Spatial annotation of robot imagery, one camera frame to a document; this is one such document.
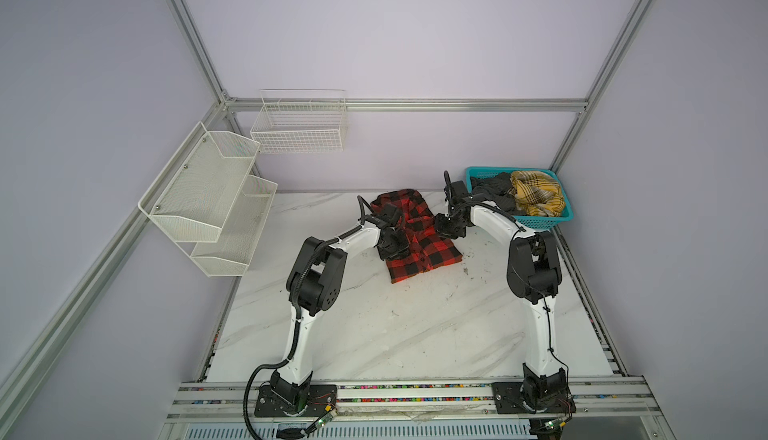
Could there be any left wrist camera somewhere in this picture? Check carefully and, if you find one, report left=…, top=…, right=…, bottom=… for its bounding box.
left=379, top=203, right=403, bottom=229

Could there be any aluminium mounting rail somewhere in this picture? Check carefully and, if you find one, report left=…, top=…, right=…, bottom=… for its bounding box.
left=165, top=376, right=662, bottom=423

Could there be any dark grey shirt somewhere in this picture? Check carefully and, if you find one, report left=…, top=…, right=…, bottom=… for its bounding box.
left=470, top=172, right=518, bottom=214

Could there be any teal plastic basket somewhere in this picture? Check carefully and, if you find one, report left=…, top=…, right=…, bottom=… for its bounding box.
left=465, top=166, right=573, bottom=230

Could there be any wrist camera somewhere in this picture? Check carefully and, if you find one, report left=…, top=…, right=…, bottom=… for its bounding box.
left=379, top=203, right=403, bottom=229
left=445, top=180, right=470, bottom=205

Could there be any aluminium frame profile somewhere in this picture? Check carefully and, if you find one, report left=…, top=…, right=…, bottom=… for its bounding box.
left=1, top=0, right=656, bottom=431

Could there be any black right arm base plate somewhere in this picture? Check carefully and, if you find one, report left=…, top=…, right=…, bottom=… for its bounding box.
left=491, top=381, right=576, bottom=415

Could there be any black corrugated left cable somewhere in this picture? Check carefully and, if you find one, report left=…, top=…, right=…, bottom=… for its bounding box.
left=242, top=195, right=376, bottom=440

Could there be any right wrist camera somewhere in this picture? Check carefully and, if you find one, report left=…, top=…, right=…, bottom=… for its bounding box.
left=445, top=180, right=470, bottom=205

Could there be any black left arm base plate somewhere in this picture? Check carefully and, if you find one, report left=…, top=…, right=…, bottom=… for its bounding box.
left=251, top=384, right=338, bottom=418

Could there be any white mesh lower shelf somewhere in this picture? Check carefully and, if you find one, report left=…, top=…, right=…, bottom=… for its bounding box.
left=191, top=174, right=278, bottom=277

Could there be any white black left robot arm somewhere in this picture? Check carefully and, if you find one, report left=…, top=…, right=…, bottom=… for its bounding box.
left=269, top=214, right=409, bottom=413

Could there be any red black plaid shirt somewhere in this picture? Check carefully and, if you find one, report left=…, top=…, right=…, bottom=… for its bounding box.
left=371, top=188, right=463, bottom=283

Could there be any yellow plaid shirt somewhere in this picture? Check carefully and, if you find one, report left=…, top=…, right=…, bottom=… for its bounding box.
left=510, top=170, right=566, bottom=217

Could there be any white wire basket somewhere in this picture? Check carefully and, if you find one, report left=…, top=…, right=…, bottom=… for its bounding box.
left=250, top=90, right=348, bottom=154

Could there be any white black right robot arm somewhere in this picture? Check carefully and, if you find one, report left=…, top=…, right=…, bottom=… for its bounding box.
left=435, top=203, right=569, bottom=413

